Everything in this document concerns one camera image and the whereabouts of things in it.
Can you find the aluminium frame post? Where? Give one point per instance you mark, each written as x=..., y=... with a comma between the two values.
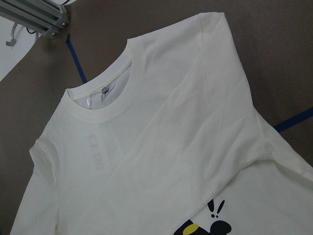
x=43, y=16

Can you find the white long-sleeve printed shirt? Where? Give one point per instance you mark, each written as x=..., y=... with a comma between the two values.
x=166, y=141

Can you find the white plastic clip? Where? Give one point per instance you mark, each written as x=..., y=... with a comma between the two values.
x=12, y=40

